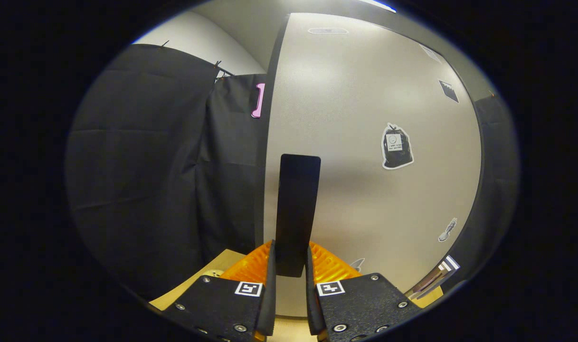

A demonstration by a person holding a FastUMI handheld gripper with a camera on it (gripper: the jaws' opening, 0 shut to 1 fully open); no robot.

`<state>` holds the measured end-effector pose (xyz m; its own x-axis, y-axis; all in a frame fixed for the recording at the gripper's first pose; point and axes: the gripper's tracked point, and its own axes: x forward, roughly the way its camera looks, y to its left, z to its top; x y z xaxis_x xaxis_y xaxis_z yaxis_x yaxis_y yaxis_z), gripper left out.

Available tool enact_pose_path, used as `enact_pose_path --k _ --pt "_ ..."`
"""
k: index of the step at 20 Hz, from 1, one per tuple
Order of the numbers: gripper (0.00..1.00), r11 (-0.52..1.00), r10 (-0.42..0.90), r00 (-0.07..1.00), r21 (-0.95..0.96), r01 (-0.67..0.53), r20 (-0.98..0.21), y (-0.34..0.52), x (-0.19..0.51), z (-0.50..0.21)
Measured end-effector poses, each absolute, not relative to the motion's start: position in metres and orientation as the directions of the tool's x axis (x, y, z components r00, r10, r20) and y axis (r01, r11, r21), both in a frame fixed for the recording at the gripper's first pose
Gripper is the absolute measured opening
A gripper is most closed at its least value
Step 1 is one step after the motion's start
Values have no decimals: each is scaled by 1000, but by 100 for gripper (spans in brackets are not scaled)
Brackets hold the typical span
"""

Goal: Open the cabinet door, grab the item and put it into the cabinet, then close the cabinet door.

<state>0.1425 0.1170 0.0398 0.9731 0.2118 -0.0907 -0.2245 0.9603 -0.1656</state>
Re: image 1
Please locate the beige cabinet door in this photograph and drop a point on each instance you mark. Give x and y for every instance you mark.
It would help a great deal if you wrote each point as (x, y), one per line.
(364, 199)

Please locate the black backdrop cloth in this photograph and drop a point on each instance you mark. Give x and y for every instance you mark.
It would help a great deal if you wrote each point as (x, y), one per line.
(137, 166)

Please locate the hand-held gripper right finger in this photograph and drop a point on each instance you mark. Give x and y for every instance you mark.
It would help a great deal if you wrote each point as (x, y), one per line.
(360, 304)

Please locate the grey-blue book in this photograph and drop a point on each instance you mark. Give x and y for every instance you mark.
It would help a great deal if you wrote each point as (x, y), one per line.
(450, 262)

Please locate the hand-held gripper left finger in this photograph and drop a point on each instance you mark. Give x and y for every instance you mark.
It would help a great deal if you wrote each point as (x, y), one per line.
(222, 308)

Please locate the ceiling light panel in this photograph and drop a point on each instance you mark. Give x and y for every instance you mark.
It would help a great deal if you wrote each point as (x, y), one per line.
(378, 4)

